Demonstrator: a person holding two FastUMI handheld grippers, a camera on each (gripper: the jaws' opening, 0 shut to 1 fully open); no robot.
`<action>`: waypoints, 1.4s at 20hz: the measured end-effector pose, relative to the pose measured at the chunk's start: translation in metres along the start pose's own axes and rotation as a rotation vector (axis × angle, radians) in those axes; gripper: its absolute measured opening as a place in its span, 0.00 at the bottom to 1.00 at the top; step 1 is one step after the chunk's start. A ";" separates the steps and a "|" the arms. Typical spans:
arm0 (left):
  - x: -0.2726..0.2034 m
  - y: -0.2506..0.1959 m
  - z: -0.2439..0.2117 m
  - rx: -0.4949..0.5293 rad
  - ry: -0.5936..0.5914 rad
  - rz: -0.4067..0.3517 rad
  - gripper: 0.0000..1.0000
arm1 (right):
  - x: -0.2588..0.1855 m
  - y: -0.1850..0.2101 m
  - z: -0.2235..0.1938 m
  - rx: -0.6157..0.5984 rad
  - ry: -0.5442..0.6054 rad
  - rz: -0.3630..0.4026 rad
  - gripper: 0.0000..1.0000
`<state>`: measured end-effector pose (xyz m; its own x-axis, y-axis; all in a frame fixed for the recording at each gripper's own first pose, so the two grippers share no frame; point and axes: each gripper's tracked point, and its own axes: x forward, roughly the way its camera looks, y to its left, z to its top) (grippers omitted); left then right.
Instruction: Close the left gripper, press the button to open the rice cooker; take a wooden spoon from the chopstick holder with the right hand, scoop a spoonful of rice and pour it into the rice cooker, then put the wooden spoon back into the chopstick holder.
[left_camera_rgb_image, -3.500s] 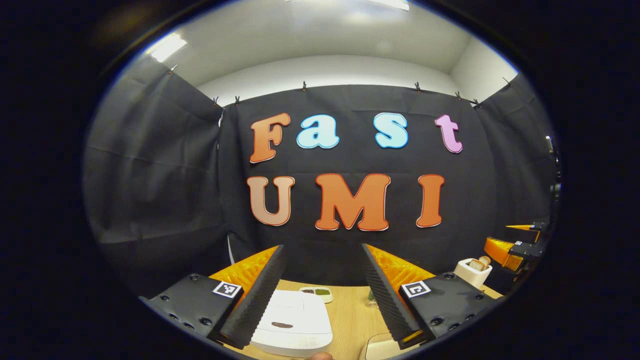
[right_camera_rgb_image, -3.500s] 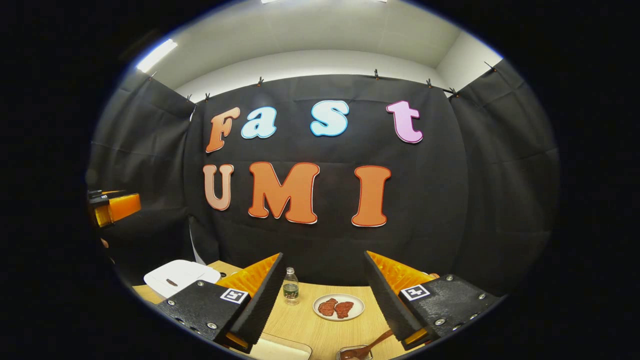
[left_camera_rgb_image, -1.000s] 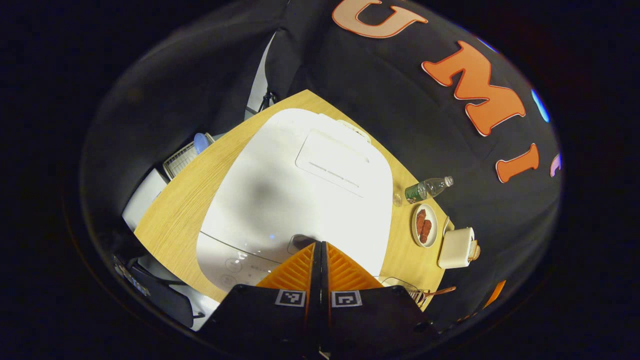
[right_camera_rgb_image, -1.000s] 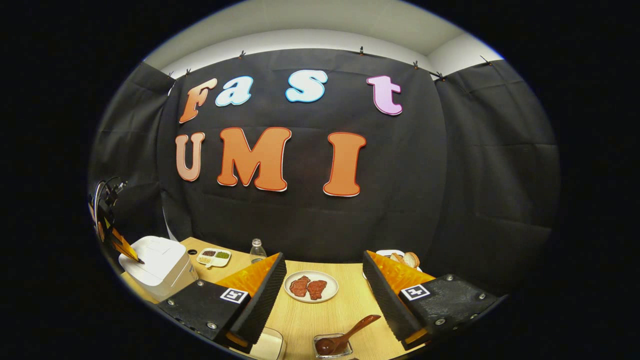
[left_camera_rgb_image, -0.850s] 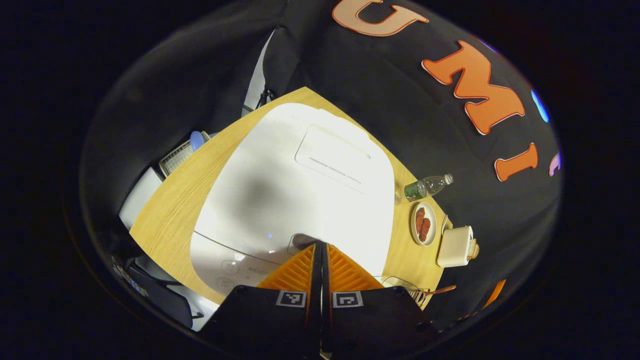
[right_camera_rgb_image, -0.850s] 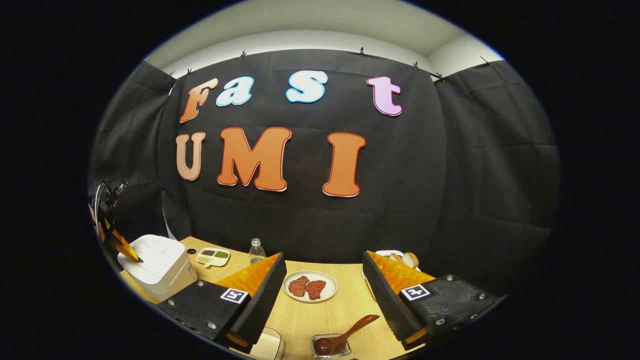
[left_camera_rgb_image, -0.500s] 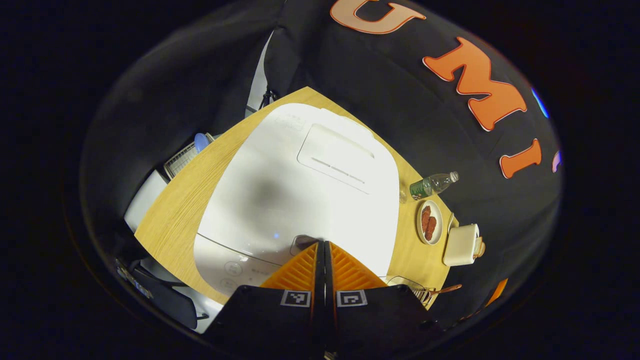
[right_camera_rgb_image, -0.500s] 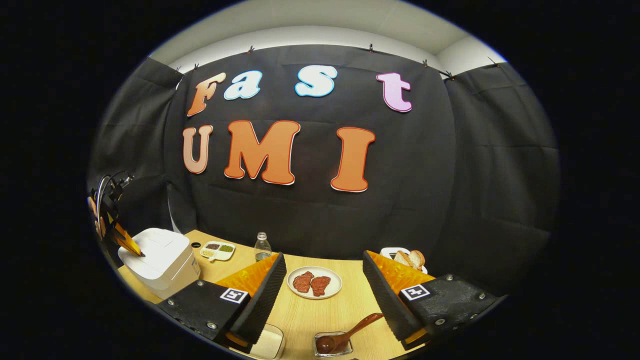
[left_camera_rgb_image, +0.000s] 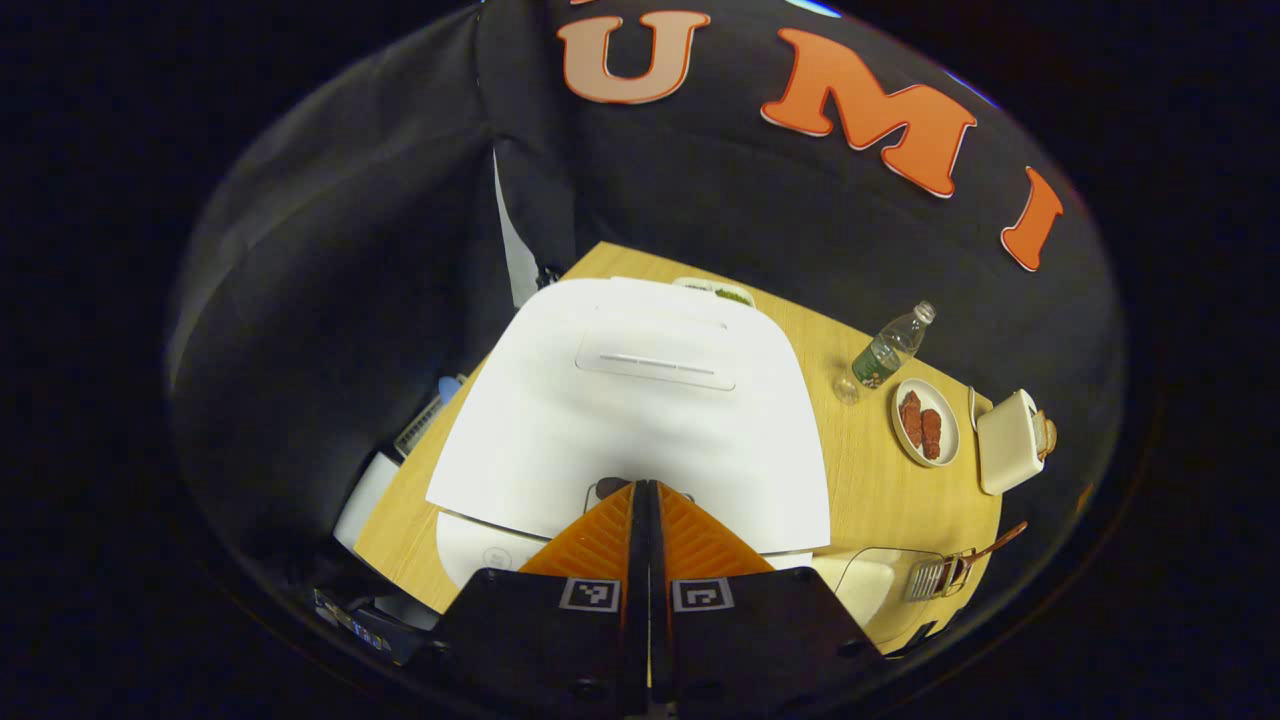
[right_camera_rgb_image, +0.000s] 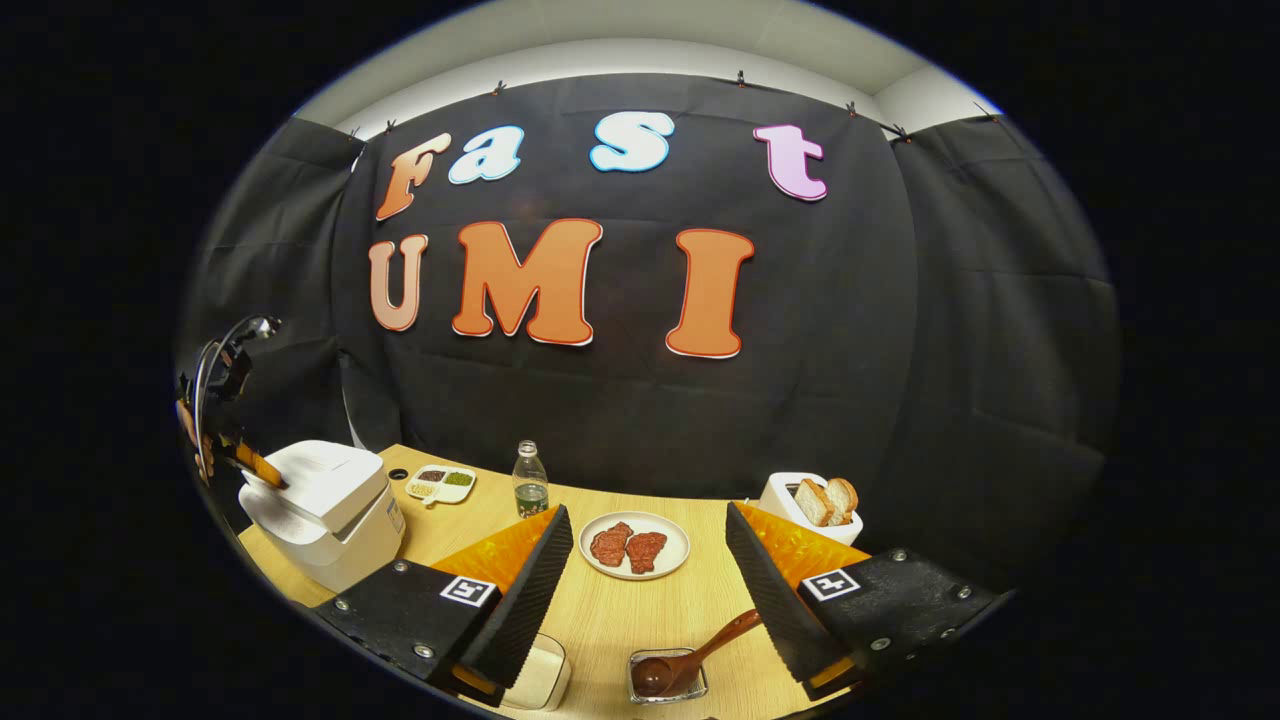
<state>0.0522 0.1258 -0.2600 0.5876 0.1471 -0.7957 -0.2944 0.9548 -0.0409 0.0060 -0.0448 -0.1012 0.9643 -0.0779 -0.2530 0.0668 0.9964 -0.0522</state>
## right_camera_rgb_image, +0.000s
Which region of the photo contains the brown wooden spoon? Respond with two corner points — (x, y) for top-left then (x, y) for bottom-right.
(632, 608), (763, 698)

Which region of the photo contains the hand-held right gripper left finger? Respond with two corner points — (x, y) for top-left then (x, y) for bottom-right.
(315, 503), (576, 709)

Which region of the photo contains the red meat piece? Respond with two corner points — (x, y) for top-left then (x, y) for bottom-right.
(625, 531), (668, 575)
(590, 521), (634, 568)

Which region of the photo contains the white divided grain dish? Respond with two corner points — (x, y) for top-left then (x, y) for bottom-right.
(405, 464), (477, 506)

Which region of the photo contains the metal wire chopstick holder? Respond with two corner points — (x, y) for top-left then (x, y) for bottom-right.
(628, 648), (709, 706)

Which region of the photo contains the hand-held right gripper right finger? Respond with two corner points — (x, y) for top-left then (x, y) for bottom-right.
(725, 500), (1016, 701)

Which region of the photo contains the white round plate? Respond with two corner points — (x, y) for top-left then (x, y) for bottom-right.
(579, 511), (691, 581)

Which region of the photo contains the white rice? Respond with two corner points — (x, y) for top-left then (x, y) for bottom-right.
(510, 640), (561, 707)

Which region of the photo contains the white rice cooker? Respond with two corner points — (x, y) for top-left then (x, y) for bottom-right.
(238, 440), (406, 594)

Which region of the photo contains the clear plastic water bottle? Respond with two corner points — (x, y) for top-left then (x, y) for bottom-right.
(512, 440), (550, 519)

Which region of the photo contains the clear glass tray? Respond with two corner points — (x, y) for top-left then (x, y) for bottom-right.
(500, 632), (573, 713)

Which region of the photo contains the white toaster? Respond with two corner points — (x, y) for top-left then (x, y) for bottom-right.
(758, 472), (864, 546)

